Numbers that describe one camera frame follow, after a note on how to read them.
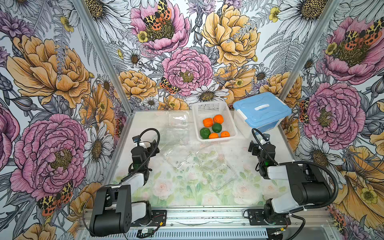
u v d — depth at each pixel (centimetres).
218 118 108
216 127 105
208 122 109
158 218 73
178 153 99
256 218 73
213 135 99
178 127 109
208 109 128
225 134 102
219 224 74
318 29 79
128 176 57
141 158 67
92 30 78
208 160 95
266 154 78
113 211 42
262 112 99
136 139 76
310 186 45
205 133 102
